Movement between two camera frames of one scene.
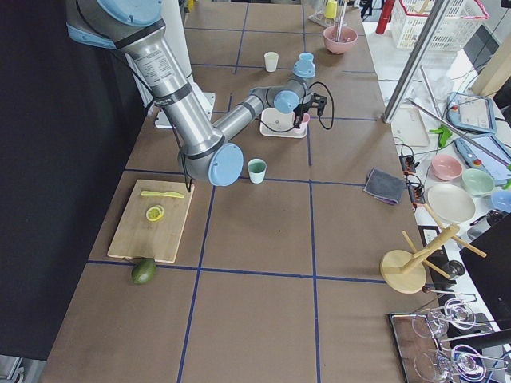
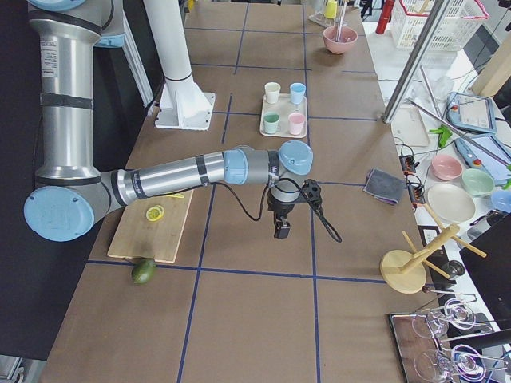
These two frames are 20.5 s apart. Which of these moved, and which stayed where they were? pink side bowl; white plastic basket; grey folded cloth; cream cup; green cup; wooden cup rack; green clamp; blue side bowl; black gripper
Moved: black gripper; cream cup; green cup
Stayed: white plastic basket; grey folded cloth; pink side bowl; green clamp; wooden cup rack; blue side bowl
